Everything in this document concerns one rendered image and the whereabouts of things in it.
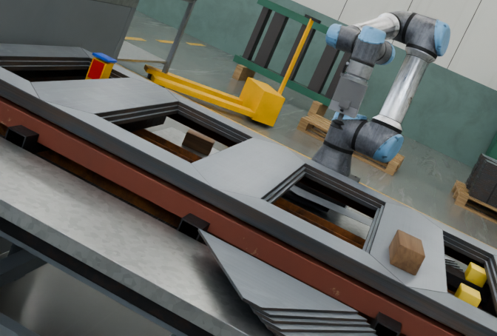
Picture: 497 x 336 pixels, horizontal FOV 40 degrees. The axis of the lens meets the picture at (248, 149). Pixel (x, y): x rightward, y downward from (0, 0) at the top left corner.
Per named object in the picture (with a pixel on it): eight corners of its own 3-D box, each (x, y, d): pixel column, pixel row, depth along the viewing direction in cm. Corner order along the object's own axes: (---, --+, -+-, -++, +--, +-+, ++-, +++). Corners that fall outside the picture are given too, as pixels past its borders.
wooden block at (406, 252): (415, 276, 144) (426, 256, 143) (389, 264, 144) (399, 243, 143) (412, 258, 156) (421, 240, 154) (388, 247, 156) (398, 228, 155)
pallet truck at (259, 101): (260, 115, 753) (305, 13, 727) (277, 132, 704) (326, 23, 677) (141, 73, 695) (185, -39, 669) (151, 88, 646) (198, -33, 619)
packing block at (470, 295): (473, 314, 161) (481, 300, 160) (454, 303, 162) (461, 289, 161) (472, 305, 167) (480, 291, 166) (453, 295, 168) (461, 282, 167)
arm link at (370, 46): (392, 35, 203) (382, 29, 196) (378, 69, 205) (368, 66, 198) (369, 27, 207) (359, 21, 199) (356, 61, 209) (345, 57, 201)
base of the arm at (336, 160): (313, 159, 260) (322, 135, 258) (350, 174, 257) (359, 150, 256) (308, 163, 246) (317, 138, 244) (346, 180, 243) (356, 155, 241)
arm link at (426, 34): (357, 152, 251) (420, 18, 249) (393, 169, 244) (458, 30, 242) (347, 147, 241) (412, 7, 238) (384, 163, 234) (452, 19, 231)
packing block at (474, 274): (481, 288, 185) (489, 276, 184) (464, 280, 185) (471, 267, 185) (480, 281, 190) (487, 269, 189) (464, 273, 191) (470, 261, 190)
